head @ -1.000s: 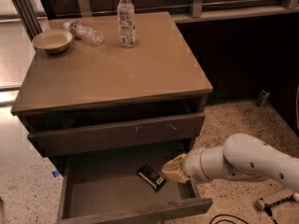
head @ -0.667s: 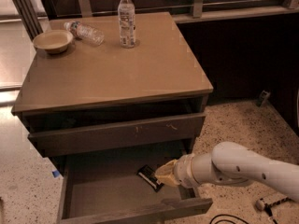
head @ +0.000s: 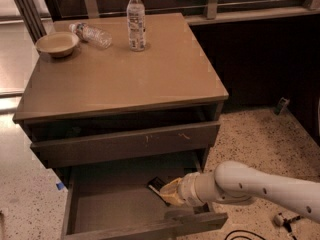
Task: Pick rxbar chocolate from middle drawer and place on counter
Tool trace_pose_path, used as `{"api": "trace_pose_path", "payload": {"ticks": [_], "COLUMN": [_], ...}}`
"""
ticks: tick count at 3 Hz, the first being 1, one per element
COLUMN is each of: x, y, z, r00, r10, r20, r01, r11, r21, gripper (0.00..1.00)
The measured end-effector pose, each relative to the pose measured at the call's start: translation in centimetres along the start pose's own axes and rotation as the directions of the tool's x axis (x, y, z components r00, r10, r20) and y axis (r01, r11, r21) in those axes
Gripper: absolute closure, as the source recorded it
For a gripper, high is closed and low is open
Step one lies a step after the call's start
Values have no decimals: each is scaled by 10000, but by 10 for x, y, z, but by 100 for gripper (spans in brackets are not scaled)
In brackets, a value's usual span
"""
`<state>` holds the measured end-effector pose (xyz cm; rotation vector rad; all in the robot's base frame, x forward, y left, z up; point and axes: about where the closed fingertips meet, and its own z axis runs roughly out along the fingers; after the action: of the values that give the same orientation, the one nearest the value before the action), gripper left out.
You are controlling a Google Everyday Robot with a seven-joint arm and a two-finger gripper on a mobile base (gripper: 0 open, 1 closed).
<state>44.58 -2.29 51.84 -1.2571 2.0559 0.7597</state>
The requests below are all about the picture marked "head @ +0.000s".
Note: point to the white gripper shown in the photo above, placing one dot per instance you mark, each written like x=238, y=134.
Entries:
x=185, y=191

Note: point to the black rxbar chocolate bar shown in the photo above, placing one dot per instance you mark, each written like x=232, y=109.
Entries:
x=155, y=185

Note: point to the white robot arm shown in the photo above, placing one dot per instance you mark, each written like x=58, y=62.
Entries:
x=233, y=182

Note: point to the open middle drawer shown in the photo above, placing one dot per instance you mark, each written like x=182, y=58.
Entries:
x=112, y=201

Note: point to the brown drawer cabinet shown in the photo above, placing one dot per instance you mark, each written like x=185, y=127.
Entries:
x=94, y=92

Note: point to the top drawer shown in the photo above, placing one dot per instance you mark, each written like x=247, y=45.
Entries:
x=124, y=145

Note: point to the blue tape piece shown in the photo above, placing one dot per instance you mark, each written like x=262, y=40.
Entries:
x=60, y=185

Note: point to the upright clear water bottle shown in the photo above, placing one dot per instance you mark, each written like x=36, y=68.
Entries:
x=136, y=25

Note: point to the lying clear water bottle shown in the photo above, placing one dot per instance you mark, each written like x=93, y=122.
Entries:
x=92, y=35

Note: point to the beige bowl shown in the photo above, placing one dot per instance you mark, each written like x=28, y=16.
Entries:
x=57, y=44

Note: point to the small grey floor bracket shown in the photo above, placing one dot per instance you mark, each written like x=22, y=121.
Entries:
x=281, y=105

